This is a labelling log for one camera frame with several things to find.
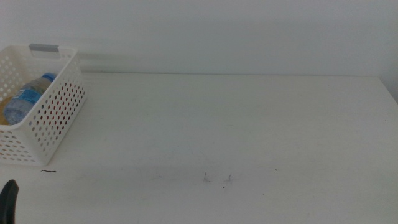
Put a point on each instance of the clear water bottle blue cap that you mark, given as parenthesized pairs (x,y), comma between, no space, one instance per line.
(25,96)

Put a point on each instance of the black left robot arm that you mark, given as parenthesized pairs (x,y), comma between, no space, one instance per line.
(7,202)

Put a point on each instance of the yellow tea bottle white cap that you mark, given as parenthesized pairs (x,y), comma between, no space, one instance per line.
(3,115)

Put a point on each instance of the white perforated plastic basket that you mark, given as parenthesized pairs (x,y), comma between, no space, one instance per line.
(43,157)

